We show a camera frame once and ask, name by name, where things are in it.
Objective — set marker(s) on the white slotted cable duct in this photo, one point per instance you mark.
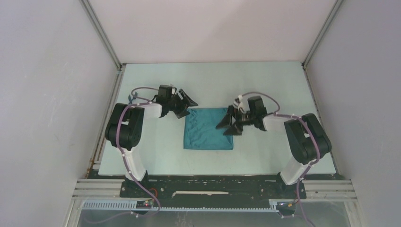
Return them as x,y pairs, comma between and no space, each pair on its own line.
127,205

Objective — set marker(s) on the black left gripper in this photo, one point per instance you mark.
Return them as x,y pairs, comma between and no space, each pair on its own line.
185,102

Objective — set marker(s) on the aluminium corner post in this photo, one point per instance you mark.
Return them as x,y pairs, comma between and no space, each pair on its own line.
93,18
323,31

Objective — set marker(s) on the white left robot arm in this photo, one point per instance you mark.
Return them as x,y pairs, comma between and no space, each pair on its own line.
124,128

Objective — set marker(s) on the aluminium left corner post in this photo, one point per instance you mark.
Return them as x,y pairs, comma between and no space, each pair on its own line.
93,18

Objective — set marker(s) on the aluminium left side rail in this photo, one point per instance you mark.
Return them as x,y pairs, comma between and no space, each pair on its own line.
99,147

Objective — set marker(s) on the aluminium right corner post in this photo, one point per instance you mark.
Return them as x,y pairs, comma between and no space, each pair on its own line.
323,31

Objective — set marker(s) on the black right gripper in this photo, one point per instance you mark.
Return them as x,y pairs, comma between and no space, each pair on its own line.
233,130

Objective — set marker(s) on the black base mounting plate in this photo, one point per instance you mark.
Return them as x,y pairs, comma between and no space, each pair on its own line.
217,191

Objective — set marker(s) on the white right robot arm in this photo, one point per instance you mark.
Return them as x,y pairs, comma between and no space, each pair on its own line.
307,140

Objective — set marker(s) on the aluminium front frame rail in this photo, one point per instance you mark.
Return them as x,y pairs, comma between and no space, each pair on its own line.
316,190

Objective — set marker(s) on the teal cloth napkin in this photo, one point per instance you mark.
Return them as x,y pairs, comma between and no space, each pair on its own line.
200,131

